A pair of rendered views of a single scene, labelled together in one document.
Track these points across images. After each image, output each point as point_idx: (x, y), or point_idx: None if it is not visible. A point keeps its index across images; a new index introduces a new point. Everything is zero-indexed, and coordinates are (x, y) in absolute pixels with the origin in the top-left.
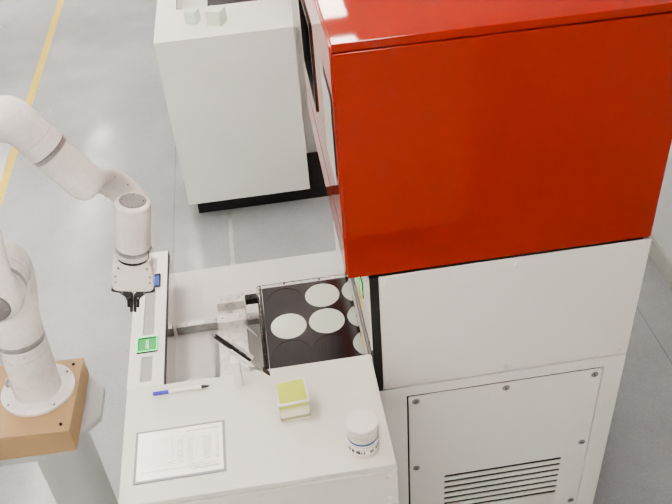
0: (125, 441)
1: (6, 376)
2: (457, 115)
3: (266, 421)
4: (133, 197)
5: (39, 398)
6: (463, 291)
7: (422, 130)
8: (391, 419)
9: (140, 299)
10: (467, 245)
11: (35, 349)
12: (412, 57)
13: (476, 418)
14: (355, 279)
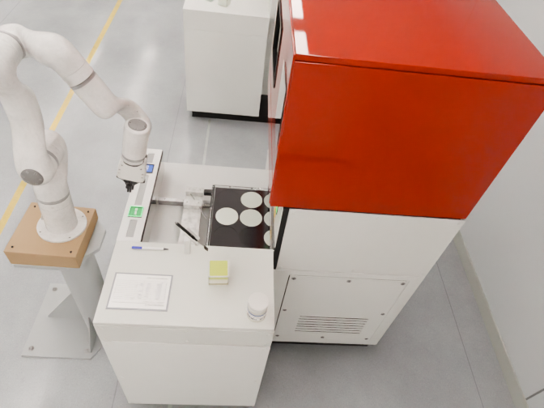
0: (107, 276)
1: None
2: (370, 121)
3: (199, 282)
4: (138, 122)
5: (61, 231)
6: (340, 227)
7: (343, 126)
8: (276, 284)
9: None
10: (350, 201)
11: (61, 203)
12: (351, 76)
13: (326, 292)
14: None
